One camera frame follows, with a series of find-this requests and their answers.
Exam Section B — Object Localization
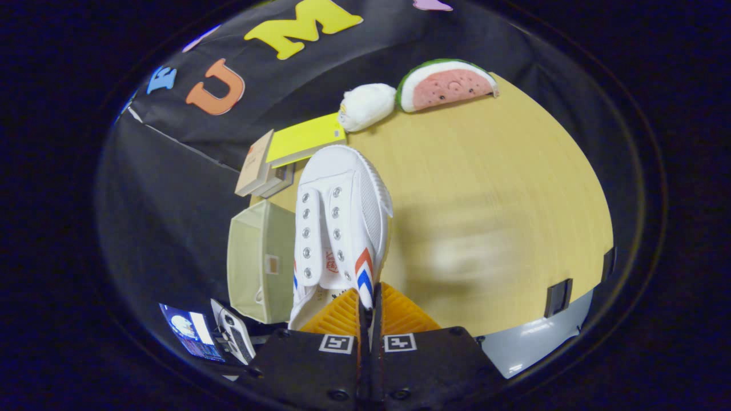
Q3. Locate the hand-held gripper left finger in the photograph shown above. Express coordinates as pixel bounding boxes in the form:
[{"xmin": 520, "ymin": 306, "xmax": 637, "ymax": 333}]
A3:
[{"xmin": 236, "ymin": 285, "xmax": 367, "ymax": 411}]

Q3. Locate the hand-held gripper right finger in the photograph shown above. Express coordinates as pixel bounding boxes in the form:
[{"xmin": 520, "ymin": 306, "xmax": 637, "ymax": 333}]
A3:
[{"xmin": 372, "ymin": 283, "xmax": 509, "ymax": 411}]

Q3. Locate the beige fabric storage box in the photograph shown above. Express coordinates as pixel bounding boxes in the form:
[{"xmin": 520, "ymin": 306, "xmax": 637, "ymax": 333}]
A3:
[{"xmin": 227, "ymin": 199, "xmax": 298, "ymax": 325}]

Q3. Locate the white canvas shoe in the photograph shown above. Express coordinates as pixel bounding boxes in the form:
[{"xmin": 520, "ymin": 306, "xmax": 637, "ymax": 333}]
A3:
[{"xmin": 287, "ymin": 144, "xmax": 394, "ymax": 332}]

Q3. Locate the open laptop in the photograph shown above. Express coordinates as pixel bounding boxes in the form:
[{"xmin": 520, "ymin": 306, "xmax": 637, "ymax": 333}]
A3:
[{"xmin": 159, "ymin": 299, "xmax": 256, "ymax": 365}]

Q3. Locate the black table clamp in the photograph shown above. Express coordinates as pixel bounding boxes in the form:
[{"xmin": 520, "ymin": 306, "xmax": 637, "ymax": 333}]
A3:
[{"xmin": 544, "ymin": 278, "xmax": 573, "ymax": 319}]

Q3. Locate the blue book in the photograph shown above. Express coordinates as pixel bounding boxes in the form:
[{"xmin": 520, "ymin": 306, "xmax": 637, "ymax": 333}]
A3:
[{"xmin": 268, "ymin": 163, "xmax": 296, "ymax": 199}]

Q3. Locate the white book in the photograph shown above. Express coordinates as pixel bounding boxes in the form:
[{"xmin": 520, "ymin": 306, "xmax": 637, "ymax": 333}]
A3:
[{"xmin": 255, "ymin": 164, "xmax": 290, "ymax": 198}]

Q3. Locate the beige book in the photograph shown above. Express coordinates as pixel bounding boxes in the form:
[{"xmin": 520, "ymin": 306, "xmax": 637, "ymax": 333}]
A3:
[{"xmin": 235, "ymin": 129, "xmax": 275, "ymax": 198}]

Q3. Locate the yellow book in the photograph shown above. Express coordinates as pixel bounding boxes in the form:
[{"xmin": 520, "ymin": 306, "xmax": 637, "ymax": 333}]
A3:
[{"xmin": 266, "ymin": 112, "xmax": 348, "ymax": 169}]

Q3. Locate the white plush toy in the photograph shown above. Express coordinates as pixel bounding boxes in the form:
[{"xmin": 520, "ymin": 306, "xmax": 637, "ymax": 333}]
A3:
[{"xmin": 338, "ymin": 83, "xmax": 398, "ymax": 133}]

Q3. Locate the watermelon slice plush toy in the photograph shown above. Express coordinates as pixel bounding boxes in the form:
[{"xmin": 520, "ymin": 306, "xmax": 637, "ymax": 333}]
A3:
[{"xmin": 396, "ymin": 59, "xmax": 500, "ymax": 113}]

